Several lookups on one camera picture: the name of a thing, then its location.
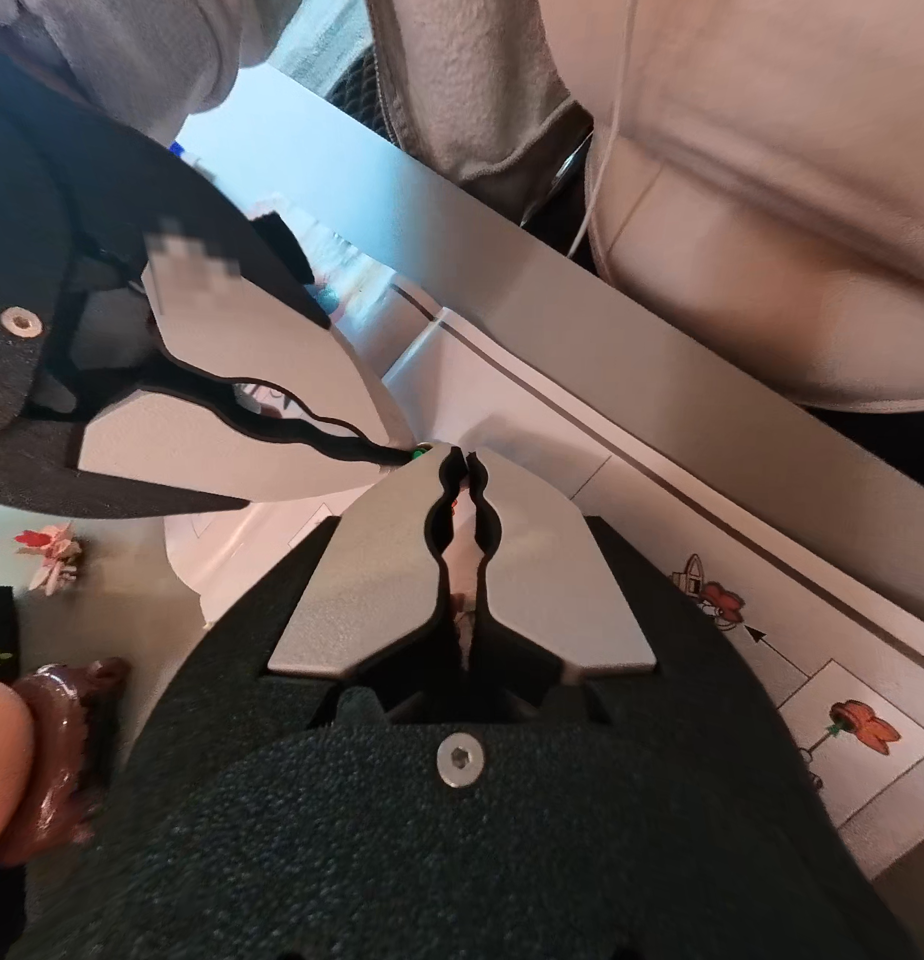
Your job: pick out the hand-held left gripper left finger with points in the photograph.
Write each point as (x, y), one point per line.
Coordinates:
(372, 577)

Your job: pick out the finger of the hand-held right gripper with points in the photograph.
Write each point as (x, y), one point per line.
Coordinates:
(192, 450)
(297, 367)

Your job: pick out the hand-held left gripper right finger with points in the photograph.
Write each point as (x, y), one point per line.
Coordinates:
(559, 592)

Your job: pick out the single tan petal piece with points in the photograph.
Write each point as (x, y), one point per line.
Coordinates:
(459, 609)

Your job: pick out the person's right forearm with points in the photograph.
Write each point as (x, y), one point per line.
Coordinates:
(132, 52)

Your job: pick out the white instruction booklet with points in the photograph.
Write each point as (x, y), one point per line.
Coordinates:
(694, 540)

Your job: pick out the red pink flower toy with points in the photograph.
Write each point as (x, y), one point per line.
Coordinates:
(53, 555)

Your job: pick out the black mesh chair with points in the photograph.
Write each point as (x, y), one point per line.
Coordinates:
(364, 97)

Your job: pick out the brown and peach glossy toy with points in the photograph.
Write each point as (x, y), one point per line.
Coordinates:
(57, 750)

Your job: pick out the person in beige sweatshirt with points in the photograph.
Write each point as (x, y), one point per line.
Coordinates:
(769, 187)

